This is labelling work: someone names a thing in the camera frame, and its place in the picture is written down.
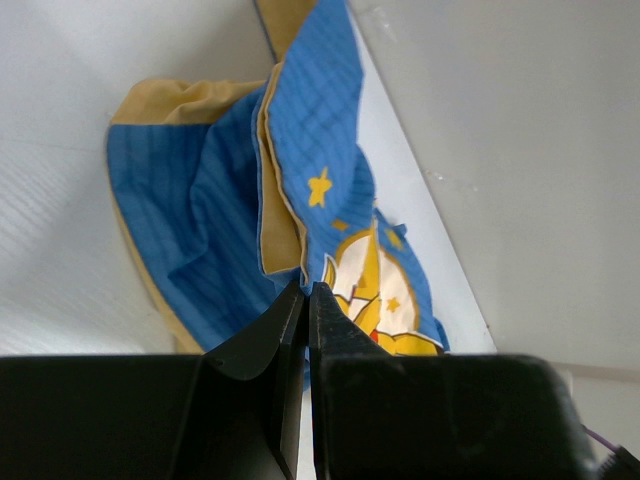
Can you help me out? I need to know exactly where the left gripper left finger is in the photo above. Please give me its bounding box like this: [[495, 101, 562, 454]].
[[1, 283, 305, 479]]

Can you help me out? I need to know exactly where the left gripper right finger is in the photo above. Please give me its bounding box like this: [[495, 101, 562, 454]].
[[309, 283, 598, 479]]

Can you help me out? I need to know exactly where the blue Pikachu cloth placemat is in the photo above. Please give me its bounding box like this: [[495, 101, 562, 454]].
[[106, 1, 450, 356]]

